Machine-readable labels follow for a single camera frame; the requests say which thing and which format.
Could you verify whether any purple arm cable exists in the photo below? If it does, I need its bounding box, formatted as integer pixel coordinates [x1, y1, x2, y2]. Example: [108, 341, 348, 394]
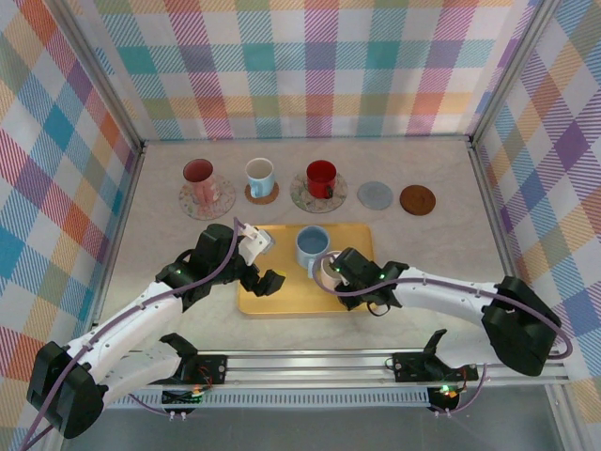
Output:
[21, 216, 248, 451]
[313, 253, 575, 417]

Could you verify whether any left control board with LEDs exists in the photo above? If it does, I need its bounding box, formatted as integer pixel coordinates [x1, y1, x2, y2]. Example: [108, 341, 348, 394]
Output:
[162, 384, 206, 408]

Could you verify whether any blue ceramic mug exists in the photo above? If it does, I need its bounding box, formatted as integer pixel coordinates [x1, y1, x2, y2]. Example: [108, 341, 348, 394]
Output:
[295, 225, 332, 282]

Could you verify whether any aluminium rear frame rail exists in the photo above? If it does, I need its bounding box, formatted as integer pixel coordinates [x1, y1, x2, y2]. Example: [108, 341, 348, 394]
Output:
[140, 133, 473, 143]

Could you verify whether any aluminium right frame post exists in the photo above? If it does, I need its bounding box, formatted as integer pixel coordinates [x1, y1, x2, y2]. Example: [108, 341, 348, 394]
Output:
[468, 0, 558, 147]

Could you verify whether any slotted grey cable duct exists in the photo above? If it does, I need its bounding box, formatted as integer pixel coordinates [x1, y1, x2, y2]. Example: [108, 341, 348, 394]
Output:
[73, 388, 432, 410]

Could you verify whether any red mug black handle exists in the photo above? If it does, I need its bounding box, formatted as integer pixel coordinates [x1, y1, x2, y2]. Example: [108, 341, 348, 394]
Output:
[305, 160, 337, 198]

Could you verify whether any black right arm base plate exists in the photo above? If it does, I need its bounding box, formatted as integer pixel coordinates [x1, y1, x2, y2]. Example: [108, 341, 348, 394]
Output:
[392, 351, 479, 382]

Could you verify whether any aluminium mounting rail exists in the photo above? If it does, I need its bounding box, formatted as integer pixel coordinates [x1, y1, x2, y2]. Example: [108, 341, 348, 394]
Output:
[50, 350, 572, 390]

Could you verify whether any small cork coaster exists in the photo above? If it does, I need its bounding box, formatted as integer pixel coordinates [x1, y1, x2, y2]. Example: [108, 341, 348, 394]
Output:
[245, 180, 281, 206]

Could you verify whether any pink cartoon round coaster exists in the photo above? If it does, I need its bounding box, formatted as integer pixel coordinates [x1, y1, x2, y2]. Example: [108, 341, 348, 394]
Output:
[177, 174, 237, 221]

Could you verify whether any yellow plastic tray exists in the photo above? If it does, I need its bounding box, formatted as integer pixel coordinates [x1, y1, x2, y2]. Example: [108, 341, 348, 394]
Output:
[237, 223, 380, 315]

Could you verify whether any aluminium left frame post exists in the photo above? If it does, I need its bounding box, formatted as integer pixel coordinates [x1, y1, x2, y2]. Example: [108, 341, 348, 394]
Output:
[54, 0, 146, 150]

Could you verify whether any pale pink mug cream inside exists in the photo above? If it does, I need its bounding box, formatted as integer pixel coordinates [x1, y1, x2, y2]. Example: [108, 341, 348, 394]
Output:
[318, 252, 351, 290]

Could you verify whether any green floral round coaster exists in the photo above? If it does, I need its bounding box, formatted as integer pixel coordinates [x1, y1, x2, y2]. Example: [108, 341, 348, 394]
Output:
[289, 171, 349, 213]

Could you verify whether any right control board with LEDs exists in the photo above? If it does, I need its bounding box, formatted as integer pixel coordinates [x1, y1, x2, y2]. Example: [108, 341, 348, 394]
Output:
[427, 382, 462, 411]

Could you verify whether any aluminium left side rail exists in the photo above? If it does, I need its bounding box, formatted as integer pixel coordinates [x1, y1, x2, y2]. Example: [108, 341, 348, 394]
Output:
[82, 143, 146, 353]

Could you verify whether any control board with leds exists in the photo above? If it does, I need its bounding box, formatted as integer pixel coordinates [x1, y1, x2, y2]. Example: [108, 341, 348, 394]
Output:
[162, 384, 206, 408]
[427, 382, 462, 411]

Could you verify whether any pink floral mug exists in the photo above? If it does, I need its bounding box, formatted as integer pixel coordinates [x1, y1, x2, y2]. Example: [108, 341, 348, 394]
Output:
[181, 158, 218, 208]

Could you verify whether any brown round coaster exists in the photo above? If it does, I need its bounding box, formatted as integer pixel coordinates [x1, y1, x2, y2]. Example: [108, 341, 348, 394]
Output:
[399, 184, 437, 216]

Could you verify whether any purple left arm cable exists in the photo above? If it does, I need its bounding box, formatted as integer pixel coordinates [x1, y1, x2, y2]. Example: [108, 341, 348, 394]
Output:
[21, 216, 248, 451]

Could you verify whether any aluminium right side rail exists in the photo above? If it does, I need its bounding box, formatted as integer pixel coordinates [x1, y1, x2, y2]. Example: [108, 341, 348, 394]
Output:
[469, 140, 536, 351]

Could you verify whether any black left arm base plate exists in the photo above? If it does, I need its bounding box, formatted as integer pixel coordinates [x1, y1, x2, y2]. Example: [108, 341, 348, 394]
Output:
[142, 354, 229, 385]

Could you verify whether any aluminium frame post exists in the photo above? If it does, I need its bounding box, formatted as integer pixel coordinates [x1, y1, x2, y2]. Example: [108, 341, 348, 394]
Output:
[54, 0, 146, 150]
[468, 0, 558, 147]

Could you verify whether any light blue mug cream inside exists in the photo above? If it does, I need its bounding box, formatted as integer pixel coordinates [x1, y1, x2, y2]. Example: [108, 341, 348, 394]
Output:
[245, 158, 276, 198]

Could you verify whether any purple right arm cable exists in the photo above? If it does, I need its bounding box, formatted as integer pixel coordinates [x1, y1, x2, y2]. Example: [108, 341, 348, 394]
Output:
[313, 253, 575, 417]

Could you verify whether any grey round coaster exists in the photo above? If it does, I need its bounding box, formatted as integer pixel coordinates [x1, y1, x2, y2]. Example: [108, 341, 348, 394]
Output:
[357, 180, 394, 211]

